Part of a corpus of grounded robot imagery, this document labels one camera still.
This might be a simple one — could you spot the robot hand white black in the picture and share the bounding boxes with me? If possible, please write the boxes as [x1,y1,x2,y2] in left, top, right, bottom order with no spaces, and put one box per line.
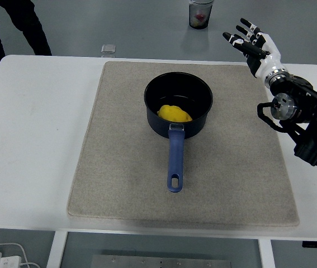
[222,18,283,79]

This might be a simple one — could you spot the yellow potato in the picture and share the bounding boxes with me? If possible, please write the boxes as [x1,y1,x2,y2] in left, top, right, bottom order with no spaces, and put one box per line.
[157,104,193,123]

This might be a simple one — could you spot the black bin with clear liner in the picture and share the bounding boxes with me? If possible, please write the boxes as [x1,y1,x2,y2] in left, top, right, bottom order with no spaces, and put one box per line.
[188,0,214,30]

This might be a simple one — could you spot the small clear square object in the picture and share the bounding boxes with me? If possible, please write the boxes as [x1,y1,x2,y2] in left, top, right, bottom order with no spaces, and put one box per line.
[101,44,117,55]

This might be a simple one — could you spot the beige table mat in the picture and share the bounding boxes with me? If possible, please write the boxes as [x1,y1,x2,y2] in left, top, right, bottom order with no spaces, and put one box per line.
[67,61,300,227]

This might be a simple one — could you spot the white table leg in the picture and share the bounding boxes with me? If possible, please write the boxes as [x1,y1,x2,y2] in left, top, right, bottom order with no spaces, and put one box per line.
[258,238,276,268]
[46,231,69,268]

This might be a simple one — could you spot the grey metal plate with screws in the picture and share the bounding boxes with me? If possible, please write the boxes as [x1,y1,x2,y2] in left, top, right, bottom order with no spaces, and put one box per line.
[91,254,233,268]

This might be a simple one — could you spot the person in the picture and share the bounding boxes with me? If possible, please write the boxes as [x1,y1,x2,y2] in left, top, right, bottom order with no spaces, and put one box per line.
[0,0,53,75]

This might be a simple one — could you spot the blue pot with handle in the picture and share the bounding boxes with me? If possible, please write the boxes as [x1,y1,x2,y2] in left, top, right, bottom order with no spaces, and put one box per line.
[144,71,214,193]

